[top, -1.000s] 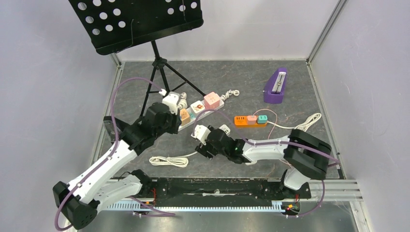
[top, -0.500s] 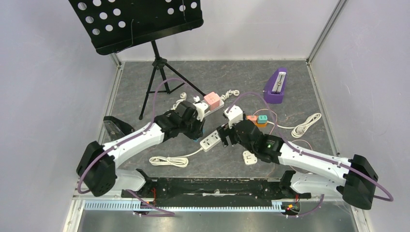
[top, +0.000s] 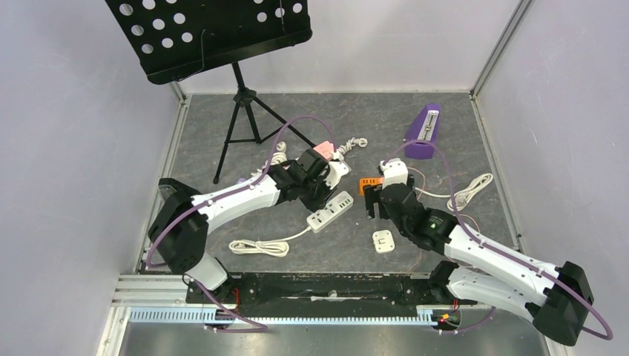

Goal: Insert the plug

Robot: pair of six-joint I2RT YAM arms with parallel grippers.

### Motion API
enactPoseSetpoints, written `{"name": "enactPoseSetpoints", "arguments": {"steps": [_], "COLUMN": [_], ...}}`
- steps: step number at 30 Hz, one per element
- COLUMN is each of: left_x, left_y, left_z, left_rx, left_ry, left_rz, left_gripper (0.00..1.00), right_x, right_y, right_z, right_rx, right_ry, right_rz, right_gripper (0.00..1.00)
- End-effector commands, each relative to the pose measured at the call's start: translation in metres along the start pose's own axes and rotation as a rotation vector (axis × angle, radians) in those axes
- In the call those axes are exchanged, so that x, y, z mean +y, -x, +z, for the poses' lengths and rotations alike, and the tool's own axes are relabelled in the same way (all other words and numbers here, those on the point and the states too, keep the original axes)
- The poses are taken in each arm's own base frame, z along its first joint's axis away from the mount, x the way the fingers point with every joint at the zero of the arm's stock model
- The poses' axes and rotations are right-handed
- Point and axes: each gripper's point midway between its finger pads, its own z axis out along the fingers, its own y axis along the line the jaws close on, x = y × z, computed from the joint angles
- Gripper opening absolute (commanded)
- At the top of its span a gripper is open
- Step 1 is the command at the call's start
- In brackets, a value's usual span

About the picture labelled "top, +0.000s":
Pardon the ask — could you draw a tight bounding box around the orange power strip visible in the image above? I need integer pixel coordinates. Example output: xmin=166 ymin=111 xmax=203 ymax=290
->
xmin=358 ymin=177 xmax=383 ymax=197

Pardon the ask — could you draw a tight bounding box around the white power strip with USB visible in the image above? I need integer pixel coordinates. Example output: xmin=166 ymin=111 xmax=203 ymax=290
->
xmin=306 ymin=191 xmax=354 ymax=233

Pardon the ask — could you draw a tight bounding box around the white plug adapter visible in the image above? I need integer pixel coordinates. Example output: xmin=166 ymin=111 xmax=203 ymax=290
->
xmin=372 ymin=230 xmax=395 ymax=254

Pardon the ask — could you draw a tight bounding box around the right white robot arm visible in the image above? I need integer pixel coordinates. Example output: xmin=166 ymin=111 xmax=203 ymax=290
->
xmin=363 ymin=183 xmax=594 ymax=346

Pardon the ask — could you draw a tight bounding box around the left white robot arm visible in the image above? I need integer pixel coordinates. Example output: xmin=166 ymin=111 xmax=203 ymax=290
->
xmin=145 ymin=148 xmax=350 ymax=303

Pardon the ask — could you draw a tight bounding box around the purple metronome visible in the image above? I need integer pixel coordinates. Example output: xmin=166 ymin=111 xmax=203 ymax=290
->
xmin=404 ymin=103 xmax=441 ymax=160

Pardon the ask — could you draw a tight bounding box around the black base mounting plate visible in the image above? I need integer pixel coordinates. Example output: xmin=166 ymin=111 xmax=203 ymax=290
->
xmin=212 ymin=272 xmax=471 ymax=317

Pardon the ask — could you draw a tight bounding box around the clear plastic tray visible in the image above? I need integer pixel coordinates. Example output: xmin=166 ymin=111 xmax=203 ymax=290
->
xmin=158 ymin=178 xmax=177 ymax=200

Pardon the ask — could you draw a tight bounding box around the black perforated music stand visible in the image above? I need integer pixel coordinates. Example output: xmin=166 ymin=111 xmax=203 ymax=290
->
xmin=105 ymin=0 xmax=313 ymax=183

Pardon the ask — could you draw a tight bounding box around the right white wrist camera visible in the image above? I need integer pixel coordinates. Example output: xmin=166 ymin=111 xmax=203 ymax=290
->
xmin=379 ymin=158 xmax=409 ymax=189

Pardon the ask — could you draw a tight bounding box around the white knotted strip cord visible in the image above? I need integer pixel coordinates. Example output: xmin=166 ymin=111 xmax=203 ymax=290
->
xmin=250 ymin=141 xmax=289 ymax=179

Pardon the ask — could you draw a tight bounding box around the white twisted cord with plug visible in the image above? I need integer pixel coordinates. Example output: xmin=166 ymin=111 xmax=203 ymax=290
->
xmin=334 ymin=137 xmax=369 ymax=161

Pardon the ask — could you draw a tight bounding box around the white coiled power cord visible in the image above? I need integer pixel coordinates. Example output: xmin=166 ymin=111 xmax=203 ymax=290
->
xmin=228 ymin=225 xmax=314 ymax=258

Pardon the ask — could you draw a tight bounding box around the white bundled cord right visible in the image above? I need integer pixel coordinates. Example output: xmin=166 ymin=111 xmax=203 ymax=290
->
xmin=415 ymin=173 xmax=494 ymax=213

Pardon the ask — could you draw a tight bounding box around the thin pink charger cable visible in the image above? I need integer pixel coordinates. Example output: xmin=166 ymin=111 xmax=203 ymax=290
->
xmin=407 ymin=167 xmax=483 ymax=232

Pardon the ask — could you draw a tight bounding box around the aluminium rail frame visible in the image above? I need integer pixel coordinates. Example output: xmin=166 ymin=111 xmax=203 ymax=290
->
xmin=110 ymin=0 xmax=559 ymax=326

